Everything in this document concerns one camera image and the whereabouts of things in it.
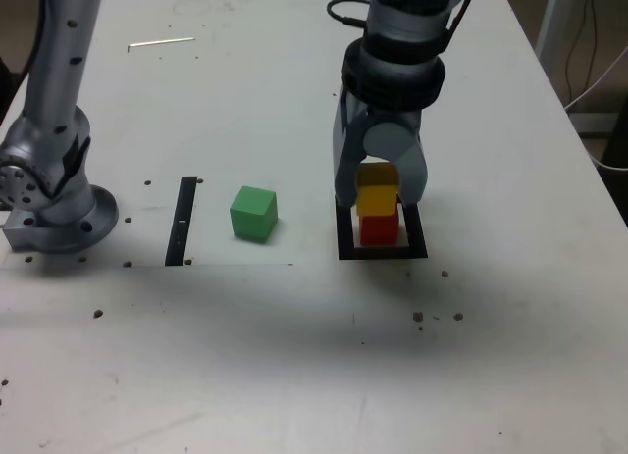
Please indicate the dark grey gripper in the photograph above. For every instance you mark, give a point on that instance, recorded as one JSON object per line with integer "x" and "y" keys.
{"x": 397, "y": 118}

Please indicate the yellow cube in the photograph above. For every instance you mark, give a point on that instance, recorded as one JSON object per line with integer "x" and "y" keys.
{"x": 375, "y": 199}

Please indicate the white frame leg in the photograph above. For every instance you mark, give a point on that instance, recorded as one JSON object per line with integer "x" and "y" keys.
{"x": 548, "y": 27}

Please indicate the green cube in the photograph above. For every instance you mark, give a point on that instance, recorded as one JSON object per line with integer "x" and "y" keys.
{"x": 252, "y": 216}

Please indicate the black tape strip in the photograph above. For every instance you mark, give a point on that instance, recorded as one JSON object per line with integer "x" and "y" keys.
{"x": 180, "y": 214}

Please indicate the red cube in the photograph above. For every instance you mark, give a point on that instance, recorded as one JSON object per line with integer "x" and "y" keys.
{"x": 378, "y": 231}

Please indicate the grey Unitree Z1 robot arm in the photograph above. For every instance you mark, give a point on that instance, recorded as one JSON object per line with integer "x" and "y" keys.
{"x": 54, "y": 81}

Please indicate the black tape square outline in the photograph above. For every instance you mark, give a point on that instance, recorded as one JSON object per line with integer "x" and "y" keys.
{"x": 417, "y": 233}

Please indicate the thin white stick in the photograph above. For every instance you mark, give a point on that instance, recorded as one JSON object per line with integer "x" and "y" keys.
{"x": 162, "y": 42}

